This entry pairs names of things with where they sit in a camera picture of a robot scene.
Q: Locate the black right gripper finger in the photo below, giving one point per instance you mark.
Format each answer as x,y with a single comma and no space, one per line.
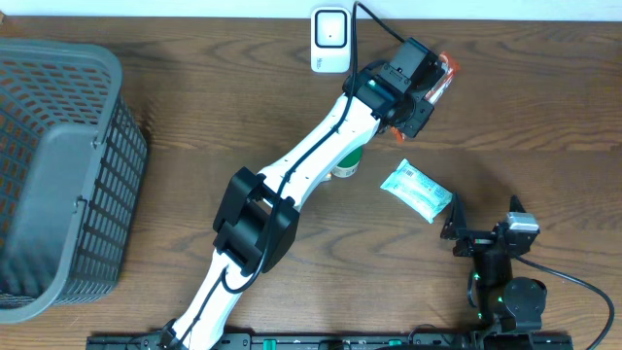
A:
515,205
455,226

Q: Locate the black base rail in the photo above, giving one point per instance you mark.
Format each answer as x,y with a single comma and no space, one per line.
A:
419,340

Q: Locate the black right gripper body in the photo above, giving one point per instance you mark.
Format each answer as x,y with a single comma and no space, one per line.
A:
475,242

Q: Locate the light blue tissue pack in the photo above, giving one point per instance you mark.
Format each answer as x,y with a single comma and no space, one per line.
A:
417,190

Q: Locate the grey plastic shopping basket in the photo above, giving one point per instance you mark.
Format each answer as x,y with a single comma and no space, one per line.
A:
72,162

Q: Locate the green lid jar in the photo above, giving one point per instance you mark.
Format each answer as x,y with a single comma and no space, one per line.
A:
349,165

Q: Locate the red chocolate bar wrapper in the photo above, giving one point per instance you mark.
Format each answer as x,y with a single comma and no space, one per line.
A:
418,104

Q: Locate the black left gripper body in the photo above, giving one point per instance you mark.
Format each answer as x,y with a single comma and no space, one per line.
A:
423,117

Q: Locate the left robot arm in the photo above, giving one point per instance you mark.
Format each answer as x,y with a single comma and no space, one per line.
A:
257,220

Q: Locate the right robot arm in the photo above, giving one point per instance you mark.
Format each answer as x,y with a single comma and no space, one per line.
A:
509,307

